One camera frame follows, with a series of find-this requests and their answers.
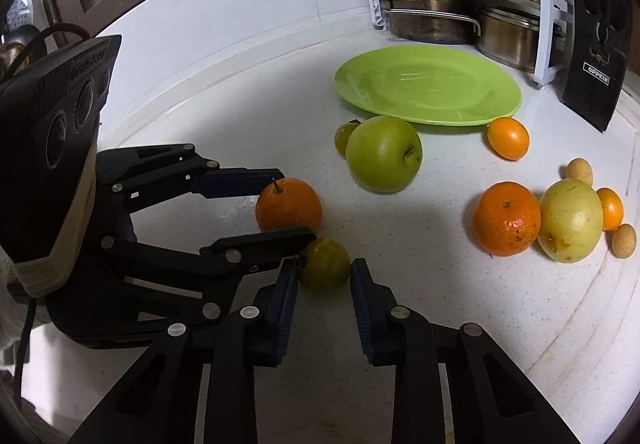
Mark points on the large mandarin orange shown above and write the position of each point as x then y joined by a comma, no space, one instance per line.
506,219

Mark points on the orange tomato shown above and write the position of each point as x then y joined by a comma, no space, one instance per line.
508,138

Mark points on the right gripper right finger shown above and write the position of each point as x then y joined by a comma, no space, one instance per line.
449,382

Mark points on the black knife block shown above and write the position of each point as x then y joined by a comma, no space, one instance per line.
598,64

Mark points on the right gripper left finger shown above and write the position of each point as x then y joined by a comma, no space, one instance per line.
200,386

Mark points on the dark green tomato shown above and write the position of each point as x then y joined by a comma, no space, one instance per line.
327,265

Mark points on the black camera box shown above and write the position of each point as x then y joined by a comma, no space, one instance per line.
50,117

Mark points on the steel pan with handle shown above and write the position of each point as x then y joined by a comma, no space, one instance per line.
433,21

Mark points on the small orange kumquat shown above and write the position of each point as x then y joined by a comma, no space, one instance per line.
612,209

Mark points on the small stemmed orange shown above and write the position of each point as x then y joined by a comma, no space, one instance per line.
288,203

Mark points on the white dish rack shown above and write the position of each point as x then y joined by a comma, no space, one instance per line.
553,26

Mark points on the green apple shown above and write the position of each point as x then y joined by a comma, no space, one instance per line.
384,154

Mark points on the steel stockpot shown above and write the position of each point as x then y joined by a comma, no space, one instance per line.
509,38

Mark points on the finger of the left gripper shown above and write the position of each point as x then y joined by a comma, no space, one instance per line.
168,282
131,179

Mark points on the green plate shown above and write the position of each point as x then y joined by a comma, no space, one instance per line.
428,84

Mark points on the tan longan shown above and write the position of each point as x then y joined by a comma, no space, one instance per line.
579,169
624,241

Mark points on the small green tomato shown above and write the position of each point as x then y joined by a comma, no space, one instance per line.
342,135

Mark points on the yellow-green apple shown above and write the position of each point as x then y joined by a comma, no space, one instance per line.
571,221

